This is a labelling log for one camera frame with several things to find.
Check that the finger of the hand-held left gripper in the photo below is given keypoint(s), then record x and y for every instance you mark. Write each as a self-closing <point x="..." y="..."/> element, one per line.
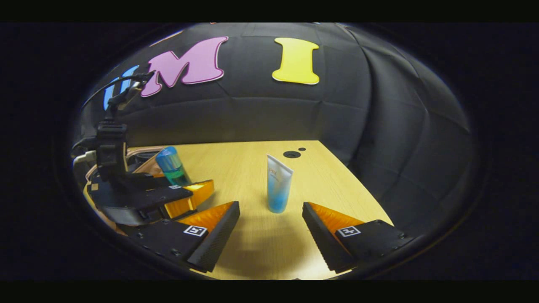
<point x="143" y="180"/>
<point x="160" y="197"/>

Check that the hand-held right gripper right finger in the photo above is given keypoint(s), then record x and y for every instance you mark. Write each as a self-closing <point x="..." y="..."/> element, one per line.
<point x="318" y="235"/>

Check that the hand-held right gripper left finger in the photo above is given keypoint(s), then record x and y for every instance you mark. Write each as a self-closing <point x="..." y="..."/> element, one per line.
<point x="219" y="235"/>

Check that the small blue cap bottle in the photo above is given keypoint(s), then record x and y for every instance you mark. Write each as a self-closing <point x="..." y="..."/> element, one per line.
<point x="170" y="164"/>

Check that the blue and white tube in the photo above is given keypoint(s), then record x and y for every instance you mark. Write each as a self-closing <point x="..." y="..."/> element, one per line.
<point x="278" y="185"/>

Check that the black backdrop cloth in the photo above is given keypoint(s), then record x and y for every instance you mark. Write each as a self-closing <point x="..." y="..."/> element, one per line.
<point x="294" y="113"/>

